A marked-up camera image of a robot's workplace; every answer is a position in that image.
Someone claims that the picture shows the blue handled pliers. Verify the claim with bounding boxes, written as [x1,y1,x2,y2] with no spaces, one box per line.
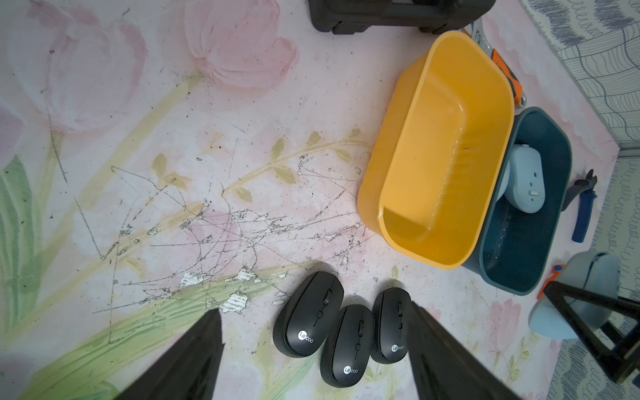
[561,169,598,243]

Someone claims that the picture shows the yellow plastic storage box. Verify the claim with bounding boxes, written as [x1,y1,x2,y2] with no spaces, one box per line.
[357,31,514,270]

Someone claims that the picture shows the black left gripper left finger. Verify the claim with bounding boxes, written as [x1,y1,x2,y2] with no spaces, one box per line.
[118,308,224,400]

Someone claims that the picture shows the large light blue mouse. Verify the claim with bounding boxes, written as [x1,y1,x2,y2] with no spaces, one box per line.
[497,161,511,201]

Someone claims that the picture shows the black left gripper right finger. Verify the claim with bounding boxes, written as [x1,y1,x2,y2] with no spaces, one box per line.
[406,302,518,399]

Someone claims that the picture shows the teal plastic storage box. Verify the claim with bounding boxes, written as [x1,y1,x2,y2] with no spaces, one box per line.
[463,107,572,296]

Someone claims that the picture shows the black plastic tool case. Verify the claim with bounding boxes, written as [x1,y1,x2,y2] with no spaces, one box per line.
[308,0,496,35]

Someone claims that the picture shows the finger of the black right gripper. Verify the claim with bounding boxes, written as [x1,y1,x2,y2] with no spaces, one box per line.
[543,281,640,384]

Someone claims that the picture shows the black mouse blue mice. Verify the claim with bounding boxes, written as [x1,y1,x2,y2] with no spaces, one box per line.
[371,288,411,364]

